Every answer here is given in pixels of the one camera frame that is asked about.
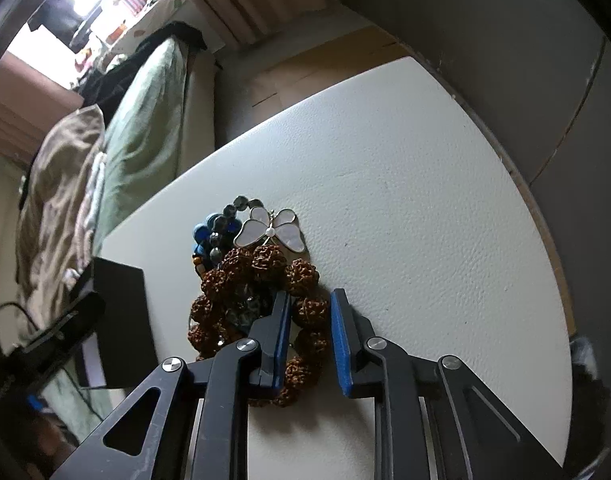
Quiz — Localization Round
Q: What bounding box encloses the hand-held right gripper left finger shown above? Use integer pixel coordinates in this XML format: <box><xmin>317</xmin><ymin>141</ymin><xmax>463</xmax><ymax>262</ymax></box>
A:
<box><xmin>50</xmin><ymin>290</ymin><xmax>292</xmax><ymax>480</ymax></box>

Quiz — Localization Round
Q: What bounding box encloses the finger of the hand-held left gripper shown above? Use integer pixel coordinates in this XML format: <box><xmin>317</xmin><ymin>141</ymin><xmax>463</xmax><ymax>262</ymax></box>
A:
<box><xmin>15</xmin><ymin>266</ymin><xmax>107</xmax><ymax>357</ymax></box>

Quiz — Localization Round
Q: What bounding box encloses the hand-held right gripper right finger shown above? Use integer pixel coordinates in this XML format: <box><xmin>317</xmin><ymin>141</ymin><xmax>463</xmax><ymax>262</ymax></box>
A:
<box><xmin>330</xmin><ymin>288</ymin><xmax>569</xmax><ymax>480</ymax></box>

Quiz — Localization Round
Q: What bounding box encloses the black jewelry box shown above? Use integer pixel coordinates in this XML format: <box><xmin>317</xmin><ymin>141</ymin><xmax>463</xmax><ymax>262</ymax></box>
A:
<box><xmin>75</xmin><ymin>256</ymin><xmax>158</xmax><ymax>391</ymax></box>

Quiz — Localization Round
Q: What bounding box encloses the brown rudraksha bead bracelet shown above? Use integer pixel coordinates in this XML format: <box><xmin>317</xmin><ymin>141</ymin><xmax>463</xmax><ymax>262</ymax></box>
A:
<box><xmin>188</xmin><ymin>245</ymin><xmax>332</xmax><ymax>408</ymax></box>

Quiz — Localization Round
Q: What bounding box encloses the white butterfly brooch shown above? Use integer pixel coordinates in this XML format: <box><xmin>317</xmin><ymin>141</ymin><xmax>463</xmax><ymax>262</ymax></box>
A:
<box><xmin>232</xmin><ymin>206</ymin><xmax>306</xmax><ymax>256</ymax></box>

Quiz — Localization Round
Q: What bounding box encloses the blue bead bracelet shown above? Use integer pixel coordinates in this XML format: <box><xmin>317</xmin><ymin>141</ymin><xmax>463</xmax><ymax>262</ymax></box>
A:
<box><xmin>192</xmin><ymin>212</ymin><xmax>236</xmax><ymax>273</ymax></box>

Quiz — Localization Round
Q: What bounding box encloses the grey speckled bead bracelet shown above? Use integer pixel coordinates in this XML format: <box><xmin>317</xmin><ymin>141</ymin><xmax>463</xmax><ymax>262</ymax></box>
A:
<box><xmin>208</xmin><ymin>195</ymin><xmax>266</xmax><ymax>266</ymax></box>

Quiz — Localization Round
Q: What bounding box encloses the beige blanket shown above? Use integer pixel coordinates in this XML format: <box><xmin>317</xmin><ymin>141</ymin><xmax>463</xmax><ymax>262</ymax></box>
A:
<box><xmin>15</xmin><ymin>107</ymin><xmax>108</xmax><ymax>341</ymax></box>

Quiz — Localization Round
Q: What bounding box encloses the green bed sheet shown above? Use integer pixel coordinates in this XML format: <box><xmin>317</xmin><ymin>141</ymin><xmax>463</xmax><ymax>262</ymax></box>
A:
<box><xmin>35</xmin><ymin>37</ymin><xmax>191</xmax><ymax>441</ymax></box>

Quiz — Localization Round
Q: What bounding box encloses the brown cardboard box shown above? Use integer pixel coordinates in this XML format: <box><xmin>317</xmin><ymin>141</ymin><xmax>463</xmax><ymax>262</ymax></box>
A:
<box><xmin>0</xmin><ymin>52</ymin><xmax>83</xmax><ymax>166</ymax></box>

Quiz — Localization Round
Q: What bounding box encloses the white mattress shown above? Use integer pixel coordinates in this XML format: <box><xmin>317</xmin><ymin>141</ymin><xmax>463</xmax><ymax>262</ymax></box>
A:
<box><xmin>172</xmin><ymin>50</ymin><xmax>217</xmax><ymax>181</ymax></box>

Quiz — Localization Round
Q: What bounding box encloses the black clothing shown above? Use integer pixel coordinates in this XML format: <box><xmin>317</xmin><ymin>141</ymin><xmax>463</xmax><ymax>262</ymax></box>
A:
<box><xmin>75</xmin><ymin>21</ymin><xmax>208</xmax><ymax>111</ymax></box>

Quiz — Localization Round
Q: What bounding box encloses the cardboard floor sheet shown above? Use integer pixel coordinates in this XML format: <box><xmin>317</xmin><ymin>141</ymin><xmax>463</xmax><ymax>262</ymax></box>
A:
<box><xmin>215</xmin><ymin>27</ymin><xmax>411</xmax><ymax>148</ymax></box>

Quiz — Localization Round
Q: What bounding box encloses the leaf print quilt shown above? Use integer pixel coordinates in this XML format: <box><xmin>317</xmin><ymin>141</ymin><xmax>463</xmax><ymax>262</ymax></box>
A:
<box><xmin>105</xmin><ymin>0</ymin><xmax>186</xmax><ymax>56</ymax></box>

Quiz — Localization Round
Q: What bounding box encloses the pleated curtain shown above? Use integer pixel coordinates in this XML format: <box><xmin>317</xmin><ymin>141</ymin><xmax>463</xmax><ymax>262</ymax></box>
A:
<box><xmin>162</xmin><ymin>0</ymin><xmax>336</xmax><ymax>48</ymax></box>

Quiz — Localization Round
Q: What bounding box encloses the black cable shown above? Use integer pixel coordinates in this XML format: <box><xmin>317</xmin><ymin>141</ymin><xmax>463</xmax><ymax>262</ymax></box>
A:
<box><xmin>0</xmin><ymin>301</ymin><xmax>41</xmax><ymax>333</ymax></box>

